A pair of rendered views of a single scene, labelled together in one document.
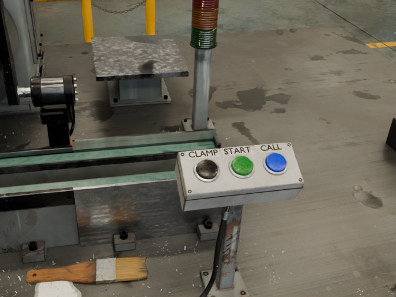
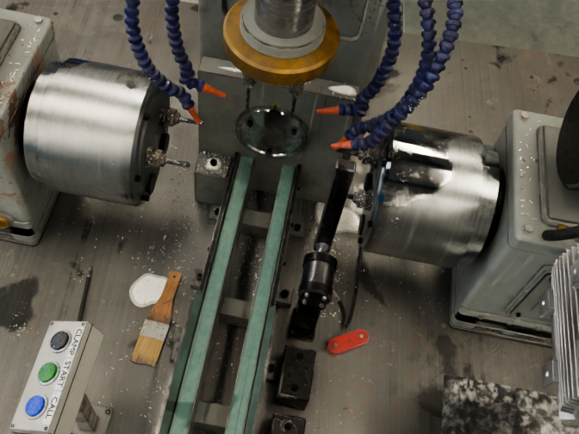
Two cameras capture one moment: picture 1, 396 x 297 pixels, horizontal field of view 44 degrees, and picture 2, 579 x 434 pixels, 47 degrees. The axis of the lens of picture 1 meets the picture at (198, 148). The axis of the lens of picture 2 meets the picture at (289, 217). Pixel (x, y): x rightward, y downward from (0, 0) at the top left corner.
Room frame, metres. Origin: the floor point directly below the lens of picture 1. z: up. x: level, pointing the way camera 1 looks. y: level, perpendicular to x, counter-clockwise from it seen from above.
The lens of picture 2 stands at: (0.92, -0.26, 2.05)
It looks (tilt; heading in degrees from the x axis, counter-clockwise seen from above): 58 degrees down; 104
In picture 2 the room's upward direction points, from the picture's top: 11 degrees clockwise
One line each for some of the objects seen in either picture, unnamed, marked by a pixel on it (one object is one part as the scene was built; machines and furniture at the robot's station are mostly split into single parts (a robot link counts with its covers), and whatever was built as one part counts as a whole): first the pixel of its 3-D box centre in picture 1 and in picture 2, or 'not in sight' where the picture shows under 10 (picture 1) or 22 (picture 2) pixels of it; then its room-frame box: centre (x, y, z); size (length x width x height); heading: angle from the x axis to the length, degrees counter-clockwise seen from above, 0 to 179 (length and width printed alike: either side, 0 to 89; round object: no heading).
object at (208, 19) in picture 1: (204, 15); not in sight; (1.10, 0.00, 1.10); 0.06 x 0.06 x 0.04
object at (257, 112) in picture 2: not in sight; (271, 134); (0.65, 0.54, 1.01); 0.15 x 0.02 x 0.15; 14
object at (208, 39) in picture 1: (203, 35); not in sight; (1.10, 0.00, 1.05); 0.06 x 0.06 x 0.04
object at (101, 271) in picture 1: (88, 271); (159, 316); (0.59, 0.18, 0.80); 0.21 x 0.05 x 0.01; 100
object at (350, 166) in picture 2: (3, 39); (333, 210); (0.83, 0.36, 1.12); 0.04 x 0.03 x 0.26; 104
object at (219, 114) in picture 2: not in sight; (275, 124); (0.63, 0.60, 0.97); 0.30 x 0.11 x 0.34; 14
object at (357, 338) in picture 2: not in sight; (347, 342); (0.95, 0.29, 0.81); 0.09 x 0.03 x 0.02; 45
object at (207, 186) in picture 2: not in sight; (213, 177); (0.55, 0.49, 0.86); 0.07 x 0.06 x 0.12; 14
